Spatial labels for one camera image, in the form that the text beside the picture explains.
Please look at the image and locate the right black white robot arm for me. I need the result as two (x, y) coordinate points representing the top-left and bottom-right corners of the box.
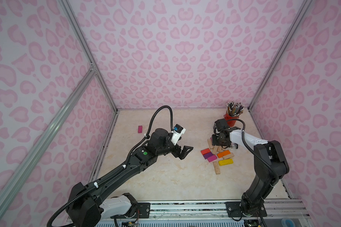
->
(212, 118), (289, 217)

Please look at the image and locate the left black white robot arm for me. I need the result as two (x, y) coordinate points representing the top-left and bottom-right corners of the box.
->
(47, 124), (193, 227)

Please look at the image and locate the natural wood block upper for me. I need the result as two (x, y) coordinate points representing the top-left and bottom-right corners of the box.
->
(207, 139), (214, 150)

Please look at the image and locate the red pencil cup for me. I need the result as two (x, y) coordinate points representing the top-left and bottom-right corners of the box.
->
(224, 114), (239, 127)

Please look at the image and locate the orange block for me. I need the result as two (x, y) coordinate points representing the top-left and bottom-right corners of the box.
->
(217, 150), (231, 158)

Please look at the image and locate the red block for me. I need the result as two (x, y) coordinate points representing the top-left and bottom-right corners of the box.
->
(201, 148), (212, 156)

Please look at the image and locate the purple block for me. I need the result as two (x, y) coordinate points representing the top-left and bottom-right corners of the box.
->
(203, 152), (213, 159)

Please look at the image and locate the pink magenta block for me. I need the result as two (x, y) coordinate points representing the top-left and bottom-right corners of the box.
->
(207, 155), (218, 162)

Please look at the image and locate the yellow block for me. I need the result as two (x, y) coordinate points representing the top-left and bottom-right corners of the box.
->
(218, 159), (234, 166)

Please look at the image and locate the bundle of coloured pencils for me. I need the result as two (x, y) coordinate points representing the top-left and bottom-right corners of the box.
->
(226, 102), (244, 117)

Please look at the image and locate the long natural wood block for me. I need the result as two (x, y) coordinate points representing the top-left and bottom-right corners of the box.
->
(212, 161), (221, 175)

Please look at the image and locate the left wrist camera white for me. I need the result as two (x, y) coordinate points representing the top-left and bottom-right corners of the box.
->
(171, 124), (186, 146)

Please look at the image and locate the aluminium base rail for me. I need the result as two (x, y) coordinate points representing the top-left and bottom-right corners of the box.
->
(65, 198), (310, 227)

